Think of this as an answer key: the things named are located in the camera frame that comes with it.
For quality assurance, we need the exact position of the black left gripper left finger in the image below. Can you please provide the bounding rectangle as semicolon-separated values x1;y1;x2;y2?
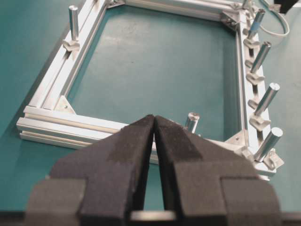
25;115;154;226

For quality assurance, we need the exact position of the steel pin with blue band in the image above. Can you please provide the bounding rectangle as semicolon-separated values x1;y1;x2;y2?
247;9;266;39

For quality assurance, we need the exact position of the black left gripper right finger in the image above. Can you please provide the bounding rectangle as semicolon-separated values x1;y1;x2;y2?
154;116;282;226

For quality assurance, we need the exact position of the steel pin on frame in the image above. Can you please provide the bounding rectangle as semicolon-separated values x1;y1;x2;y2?
185;112;200;133

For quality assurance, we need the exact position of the white cable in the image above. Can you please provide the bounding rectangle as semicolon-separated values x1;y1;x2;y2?
244;0;290;37

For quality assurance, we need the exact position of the aluminium extrusion frame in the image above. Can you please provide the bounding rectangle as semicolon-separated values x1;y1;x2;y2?
16;0;284;180

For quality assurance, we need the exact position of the steel pin far left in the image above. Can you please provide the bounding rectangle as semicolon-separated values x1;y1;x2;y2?
68;5;79;41

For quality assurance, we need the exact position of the steel pin corner right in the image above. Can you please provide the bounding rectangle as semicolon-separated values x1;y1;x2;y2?
254;127;283;162

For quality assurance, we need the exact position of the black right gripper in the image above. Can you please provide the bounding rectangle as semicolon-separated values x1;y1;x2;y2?
274;0;298;14

